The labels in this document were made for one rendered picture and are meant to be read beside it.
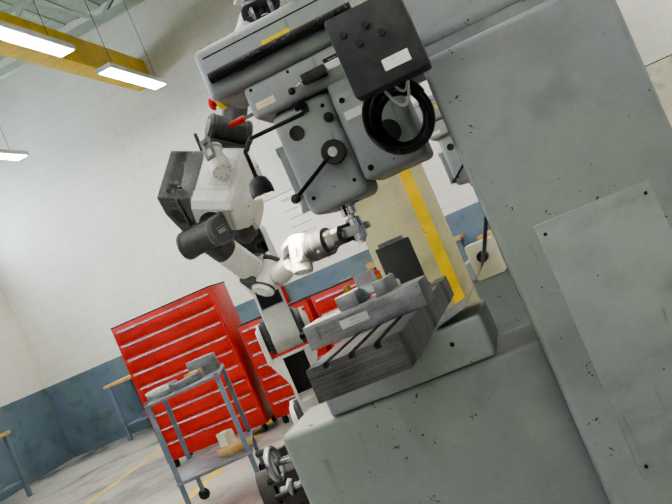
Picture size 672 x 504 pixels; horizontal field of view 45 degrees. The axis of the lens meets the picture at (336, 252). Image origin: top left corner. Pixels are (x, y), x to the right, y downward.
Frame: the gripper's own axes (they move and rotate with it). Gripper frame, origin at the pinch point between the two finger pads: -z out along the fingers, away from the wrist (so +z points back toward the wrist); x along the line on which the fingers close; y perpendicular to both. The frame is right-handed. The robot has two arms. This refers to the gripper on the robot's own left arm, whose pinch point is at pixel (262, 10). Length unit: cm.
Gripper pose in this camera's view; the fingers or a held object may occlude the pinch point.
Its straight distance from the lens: 255.4
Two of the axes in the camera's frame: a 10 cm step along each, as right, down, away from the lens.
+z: -1.9, -4.5, 8.7
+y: -3.4, -8.0, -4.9
